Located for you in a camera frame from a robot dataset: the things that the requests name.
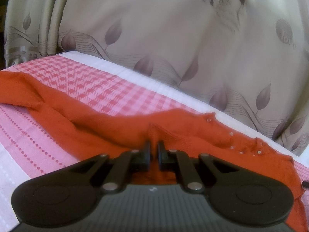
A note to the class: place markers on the beige leaf print curtain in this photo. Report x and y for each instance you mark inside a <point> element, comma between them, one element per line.
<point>247,58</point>

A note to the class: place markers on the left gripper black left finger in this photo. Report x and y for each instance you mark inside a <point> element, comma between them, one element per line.
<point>68,195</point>

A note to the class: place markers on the pink white checkered bedsheet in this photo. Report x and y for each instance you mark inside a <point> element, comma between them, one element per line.
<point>28,151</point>

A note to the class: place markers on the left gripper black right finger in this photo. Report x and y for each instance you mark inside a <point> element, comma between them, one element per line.
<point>235,193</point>

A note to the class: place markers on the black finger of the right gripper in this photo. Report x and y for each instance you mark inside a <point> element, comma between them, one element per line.
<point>305,184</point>

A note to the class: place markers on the red knit sweater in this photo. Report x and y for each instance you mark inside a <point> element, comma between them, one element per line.
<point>84,133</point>

